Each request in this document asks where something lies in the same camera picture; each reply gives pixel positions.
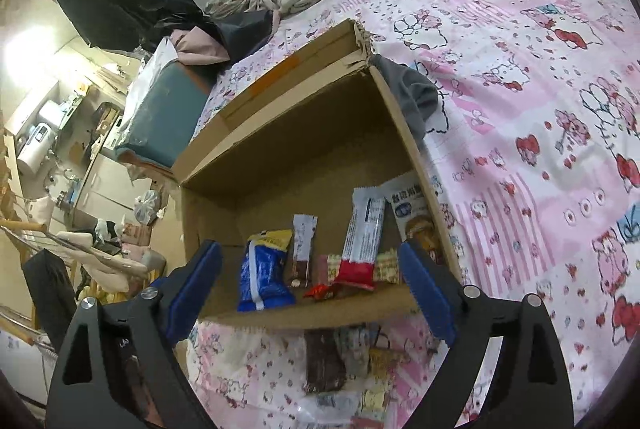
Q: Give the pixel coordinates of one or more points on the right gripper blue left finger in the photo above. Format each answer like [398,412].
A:
[117,367]

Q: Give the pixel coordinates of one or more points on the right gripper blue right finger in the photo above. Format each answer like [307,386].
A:
[529,387]

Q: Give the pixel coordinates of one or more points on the blue snack bag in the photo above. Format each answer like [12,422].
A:
[261,282]

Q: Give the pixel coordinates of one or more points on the dark brown bread package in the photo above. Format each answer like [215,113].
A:
[325,369]

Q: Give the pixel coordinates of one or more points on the pink cartoon snack pack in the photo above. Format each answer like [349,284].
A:
[365,227]
[366,275]

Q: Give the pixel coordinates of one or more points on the red rice cake snack pack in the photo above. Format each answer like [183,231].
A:
[412,216]

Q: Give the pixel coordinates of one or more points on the red white snack bar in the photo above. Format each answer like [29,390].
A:
[304,228]

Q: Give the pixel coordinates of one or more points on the white kitchen appliance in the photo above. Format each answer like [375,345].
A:
[39,143]

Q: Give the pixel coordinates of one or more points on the teal cushion left side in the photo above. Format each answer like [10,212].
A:
[163,125]

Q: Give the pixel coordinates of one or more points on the open cardboard box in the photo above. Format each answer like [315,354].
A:
[300,139]

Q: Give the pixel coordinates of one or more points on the grey cloth beside box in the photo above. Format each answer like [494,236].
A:
[416,95]

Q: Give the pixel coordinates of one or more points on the pink cartoon print bedsheet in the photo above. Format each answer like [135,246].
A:
[533,151]

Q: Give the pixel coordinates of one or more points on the pink garment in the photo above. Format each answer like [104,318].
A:
[196,47]

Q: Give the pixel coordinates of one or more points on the black plastic bag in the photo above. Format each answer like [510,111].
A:
[124,25]

